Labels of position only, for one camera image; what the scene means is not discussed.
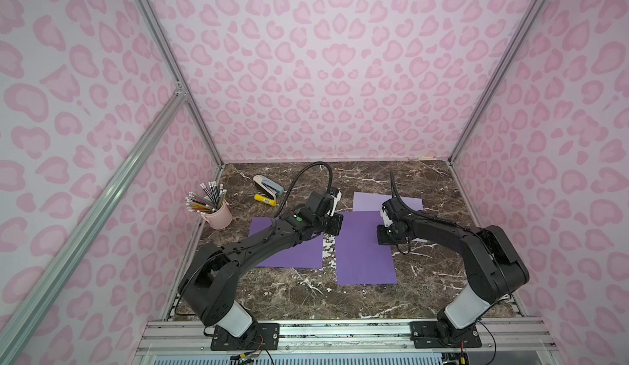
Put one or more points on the aluminium front rail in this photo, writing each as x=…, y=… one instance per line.
x=365, y=341

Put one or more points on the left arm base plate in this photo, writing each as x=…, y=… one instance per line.
x=259, y=336

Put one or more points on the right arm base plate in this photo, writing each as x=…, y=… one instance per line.
x=441, y=335

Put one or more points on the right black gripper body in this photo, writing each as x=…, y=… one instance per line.
x=389, y=235

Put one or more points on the dark purple paper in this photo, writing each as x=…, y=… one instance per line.
x=290, y=252
x=360, y=259

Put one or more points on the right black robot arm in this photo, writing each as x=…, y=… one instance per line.
x=493, y=268

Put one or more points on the bundle of pencils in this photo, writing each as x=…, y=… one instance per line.
x=209, y=200

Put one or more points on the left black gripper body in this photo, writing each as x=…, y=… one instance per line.
x=332, y=223

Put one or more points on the light lilac paper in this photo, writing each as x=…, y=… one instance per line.
x=363, y=201

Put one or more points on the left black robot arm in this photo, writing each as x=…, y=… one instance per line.
x=210, y=284

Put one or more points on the grey beige stapler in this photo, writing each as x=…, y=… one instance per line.
x=268, y=187

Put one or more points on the yellow glue stick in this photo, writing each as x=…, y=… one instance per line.
x=265, y=199

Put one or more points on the pink pencil cup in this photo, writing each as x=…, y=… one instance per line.
x=219, y=219

